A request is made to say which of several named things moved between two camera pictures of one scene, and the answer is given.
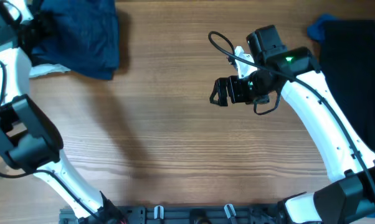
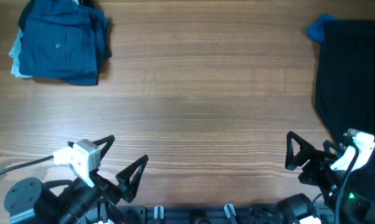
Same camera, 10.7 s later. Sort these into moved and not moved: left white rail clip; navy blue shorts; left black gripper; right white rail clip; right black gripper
Moved: right black gripper; left black gripper; navy blue shorts
Not moved: left white rail clip; right white rail clip
